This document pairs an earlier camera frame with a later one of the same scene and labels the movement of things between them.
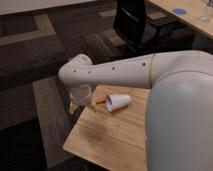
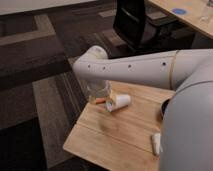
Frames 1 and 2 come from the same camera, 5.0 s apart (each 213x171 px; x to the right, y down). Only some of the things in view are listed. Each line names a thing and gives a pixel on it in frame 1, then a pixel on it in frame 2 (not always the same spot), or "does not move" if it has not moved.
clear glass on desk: [204, 13] does not move
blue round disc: [179, 11] does not move
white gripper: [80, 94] → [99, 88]
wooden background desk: [197, 13] does not move
